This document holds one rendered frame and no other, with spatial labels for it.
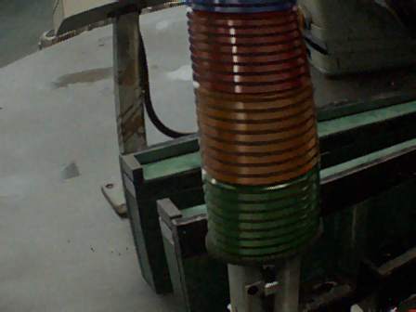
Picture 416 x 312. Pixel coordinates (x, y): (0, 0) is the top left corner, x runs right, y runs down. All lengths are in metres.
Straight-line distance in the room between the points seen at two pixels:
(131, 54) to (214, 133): 0.57
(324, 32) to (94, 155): 0.36
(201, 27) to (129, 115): 0.61
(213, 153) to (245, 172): 0.02
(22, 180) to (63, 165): 0.07
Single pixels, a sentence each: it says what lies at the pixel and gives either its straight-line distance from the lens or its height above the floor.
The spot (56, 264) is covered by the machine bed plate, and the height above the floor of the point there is 0.80.
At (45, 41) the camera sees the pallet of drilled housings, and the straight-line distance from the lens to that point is 3.49.
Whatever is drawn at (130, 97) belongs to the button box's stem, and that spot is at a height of 0.91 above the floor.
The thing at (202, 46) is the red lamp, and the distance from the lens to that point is 0.53.
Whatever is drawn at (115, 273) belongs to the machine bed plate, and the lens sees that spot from 1.03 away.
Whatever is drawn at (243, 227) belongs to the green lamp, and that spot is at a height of 1.05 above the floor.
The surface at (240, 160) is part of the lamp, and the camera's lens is 0.54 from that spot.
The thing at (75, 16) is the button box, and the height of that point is 1.04.
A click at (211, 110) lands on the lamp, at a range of 0.54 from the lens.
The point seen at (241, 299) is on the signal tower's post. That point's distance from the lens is 0.60.
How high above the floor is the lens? 1.31
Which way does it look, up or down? 24 degrees down
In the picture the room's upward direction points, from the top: 6 degrees counter-clockwise
